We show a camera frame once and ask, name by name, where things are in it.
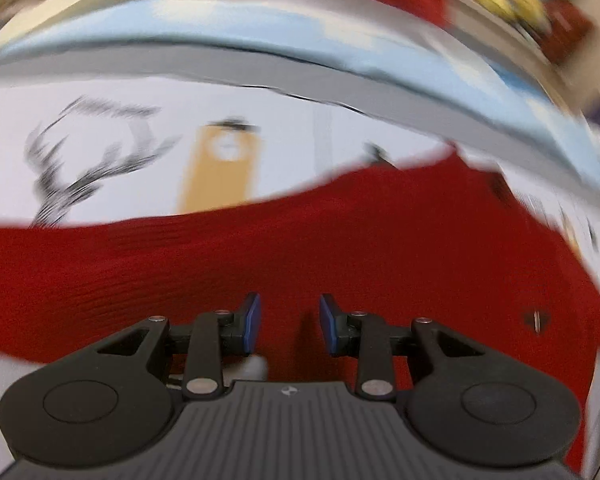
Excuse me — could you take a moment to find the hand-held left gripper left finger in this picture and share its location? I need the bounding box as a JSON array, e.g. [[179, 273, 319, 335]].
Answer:
[[97, 292, 262, 403]]

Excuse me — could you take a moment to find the red knit sweater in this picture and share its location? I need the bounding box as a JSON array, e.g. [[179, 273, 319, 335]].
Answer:
[[0, 152, 600, 480]]

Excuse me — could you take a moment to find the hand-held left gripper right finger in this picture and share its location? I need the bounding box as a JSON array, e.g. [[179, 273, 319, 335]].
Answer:
[[319, 292, 481, 401]]

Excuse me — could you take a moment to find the red cushion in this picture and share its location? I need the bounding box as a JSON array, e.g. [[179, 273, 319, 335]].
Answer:
[[542, 0, 597, 57]]

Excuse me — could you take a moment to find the deer printed white sheet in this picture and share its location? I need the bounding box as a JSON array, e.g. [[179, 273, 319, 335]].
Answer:
[[0, 77, 600, 411]]

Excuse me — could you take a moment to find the light blue quilt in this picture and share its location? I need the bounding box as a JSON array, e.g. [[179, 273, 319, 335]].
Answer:
[[0, 0, 600, 191]]

